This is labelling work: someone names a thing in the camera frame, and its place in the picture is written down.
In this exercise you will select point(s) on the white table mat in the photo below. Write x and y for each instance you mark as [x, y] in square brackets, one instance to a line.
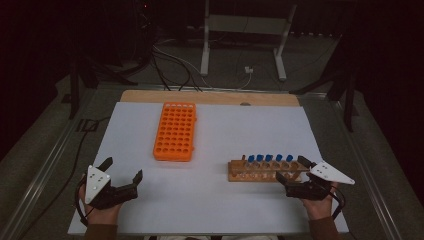
[213, 200]

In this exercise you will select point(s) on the white metal stand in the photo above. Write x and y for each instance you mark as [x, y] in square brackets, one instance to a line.
[246, 25]

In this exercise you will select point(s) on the black stand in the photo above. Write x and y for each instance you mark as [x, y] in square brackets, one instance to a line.
[349, 106]
[75, 93]

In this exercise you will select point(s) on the dark equipment tower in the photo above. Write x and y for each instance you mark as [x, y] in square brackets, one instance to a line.
[145, 26]

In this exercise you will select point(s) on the orange plastic tube rack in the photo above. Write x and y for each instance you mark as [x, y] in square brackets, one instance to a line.
[175, 133]

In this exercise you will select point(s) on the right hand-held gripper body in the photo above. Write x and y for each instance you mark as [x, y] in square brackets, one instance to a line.
[308, 191]

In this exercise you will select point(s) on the wooden tube rack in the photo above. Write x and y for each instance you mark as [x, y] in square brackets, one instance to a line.
[240, 176]

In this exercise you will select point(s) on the aluminium floor rail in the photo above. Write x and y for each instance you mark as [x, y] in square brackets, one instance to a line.
[45, 171]
[365, 170]

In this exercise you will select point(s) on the person's right hand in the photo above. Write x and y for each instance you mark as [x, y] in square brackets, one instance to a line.
[318, 208]

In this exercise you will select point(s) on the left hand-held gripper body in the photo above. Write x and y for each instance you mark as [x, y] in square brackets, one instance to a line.
[96, 181]

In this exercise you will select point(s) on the person's left hand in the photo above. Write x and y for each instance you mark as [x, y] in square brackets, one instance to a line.
[101, 216]

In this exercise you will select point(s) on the white plug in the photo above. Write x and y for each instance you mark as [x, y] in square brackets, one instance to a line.
[248, 69]

